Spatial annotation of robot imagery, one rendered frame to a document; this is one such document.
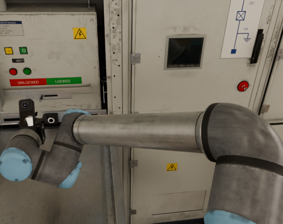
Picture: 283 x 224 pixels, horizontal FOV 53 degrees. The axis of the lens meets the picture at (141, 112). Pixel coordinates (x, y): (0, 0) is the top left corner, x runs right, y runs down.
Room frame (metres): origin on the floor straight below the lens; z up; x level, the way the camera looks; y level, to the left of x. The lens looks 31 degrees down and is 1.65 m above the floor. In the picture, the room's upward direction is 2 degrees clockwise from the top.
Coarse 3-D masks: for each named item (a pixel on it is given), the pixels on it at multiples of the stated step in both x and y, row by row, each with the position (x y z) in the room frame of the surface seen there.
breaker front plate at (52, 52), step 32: (32, 32) 1.18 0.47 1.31; (64, 32) 1.20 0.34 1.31; (96, 32) 1.22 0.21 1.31; (0, 64) 1.15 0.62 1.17; (32, 64) 1.18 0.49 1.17; (64, 64) 1.20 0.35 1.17; (96, 64) 1.22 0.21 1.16; (32, 96) 1.17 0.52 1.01; (64, 96) 1.19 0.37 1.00; (96, 96) 1.22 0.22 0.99
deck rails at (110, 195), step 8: (104, 152) 0.97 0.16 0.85; (104, 160) 0.92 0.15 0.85; (112, 160) 0.92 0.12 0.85; (104, 168) 0.87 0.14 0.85; (112, 168) 0.80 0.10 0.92; (104, 176) 0.82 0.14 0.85; (112, 176) 0.77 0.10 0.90; (104, 184) 0.78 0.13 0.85; (112, 184) 0.78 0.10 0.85; (112, 192) 0.74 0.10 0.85; (112, 200) 0.70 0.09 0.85; (112, 208) 0.67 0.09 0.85; (112, 216) 0.63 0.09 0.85
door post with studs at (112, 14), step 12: (108, 0) 1.19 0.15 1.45; (120, 0) 1.20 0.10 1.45; (108, 12) 1.19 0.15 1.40; (120, 12) 1.20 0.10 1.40; (108, 24) 1.19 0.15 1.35; (120, 24) 1.20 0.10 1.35; (108, 36) 1.17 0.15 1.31; (120, 36) 1.20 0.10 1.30; (108, 48) 1.19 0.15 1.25; (120, 48) 1.20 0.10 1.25; (108, 60) 1.19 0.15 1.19; (120, 60) 1.20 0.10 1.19; (108, 72) 1.19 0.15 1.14; (120, 72) 1.20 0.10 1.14; (108, 84) 1.19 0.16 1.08; (120, 84) 1.20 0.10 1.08; (108, 96) 1.19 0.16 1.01; (120, 96) 1.20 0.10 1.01; (108, 108) 1.19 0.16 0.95; (120, 108) 1.20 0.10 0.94; (120, 156) 1.20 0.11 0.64; (120, 168) 1.20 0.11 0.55
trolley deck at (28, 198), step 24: (0, 144) 1.01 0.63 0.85; (48, 144) 1.02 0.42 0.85; (96, 168) 0.87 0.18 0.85; (0, 192) 0.73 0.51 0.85; (24, 192) 0.73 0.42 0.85; (48, 192) 0.73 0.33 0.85; (72, 192) 0.74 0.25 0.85; (96, 192) 0.74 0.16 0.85; (120, 192) 0.74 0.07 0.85; (0, 216) 0.62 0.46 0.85; (24, 216) 0.63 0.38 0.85; (48, 216) 0.63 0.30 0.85; (72, 216) 0.63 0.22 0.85; (96, 216) 0.63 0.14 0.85; (120, 216) 0.64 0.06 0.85
